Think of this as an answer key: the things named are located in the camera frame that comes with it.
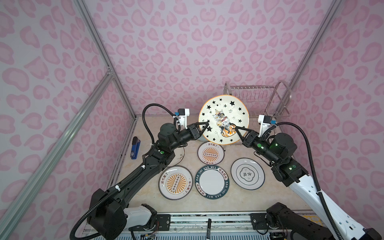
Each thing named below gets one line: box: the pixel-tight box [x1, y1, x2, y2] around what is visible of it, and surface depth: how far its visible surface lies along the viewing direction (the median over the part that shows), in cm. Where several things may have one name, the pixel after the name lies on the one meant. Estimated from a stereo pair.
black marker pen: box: [206, 218, 212, 239], surface depth 73 cm
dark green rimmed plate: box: [195, 165, 230, 200], surface depth 87 cm
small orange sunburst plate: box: [197, 141, 225, 165], surface depth 100 cm
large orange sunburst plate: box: [158, 165, 194, 200], surface depth 88 cm
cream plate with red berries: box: [167, 146, 185, 167], surface depth 97 cm
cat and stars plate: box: [198, 95, 250, 145], surface depth 66 cm
